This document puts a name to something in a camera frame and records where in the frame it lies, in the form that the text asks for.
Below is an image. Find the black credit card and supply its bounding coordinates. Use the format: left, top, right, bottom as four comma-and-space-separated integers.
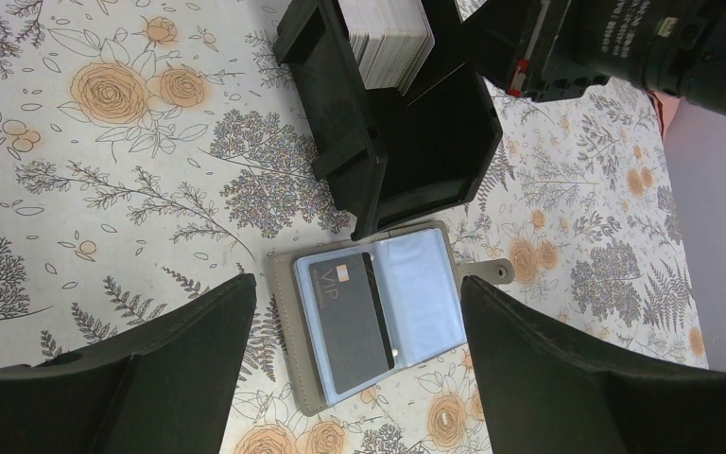
362, 253, 395, 370

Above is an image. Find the pink crumpled cloth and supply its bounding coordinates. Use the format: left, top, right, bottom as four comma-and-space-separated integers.
647, 91, 681, 140

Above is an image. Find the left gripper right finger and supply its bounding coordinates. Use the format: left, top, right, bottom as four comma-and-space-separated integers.
461, 276, 726, 453

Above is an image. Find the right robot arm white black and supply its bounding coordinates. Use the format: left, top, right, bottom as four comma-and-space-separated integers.
460, 0, 726, 116

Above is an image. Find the white card stack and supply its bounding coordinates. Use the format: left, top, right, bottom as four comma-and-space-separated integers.
338, 0, 435, 95

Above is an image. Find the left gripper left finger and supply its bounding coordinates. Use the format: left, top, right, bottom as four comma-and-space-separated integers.
0, 273, 256, 453

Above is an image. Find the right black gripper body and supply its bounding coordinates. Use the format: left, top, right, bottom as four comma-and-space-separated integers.
460, 0, 610, 102

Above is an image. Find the grey leather card holder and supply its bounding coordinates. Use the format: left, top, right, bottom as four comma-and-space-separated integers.
267, 221, 516, 416

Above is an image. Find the black card tray box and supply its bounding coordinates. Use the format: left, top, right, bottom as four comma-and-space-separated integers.
273, 0, 503, 241

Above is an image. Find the floral patterned table mat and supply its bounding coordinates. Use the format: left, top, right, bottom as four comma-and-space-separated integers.
0, 0, 710, 454

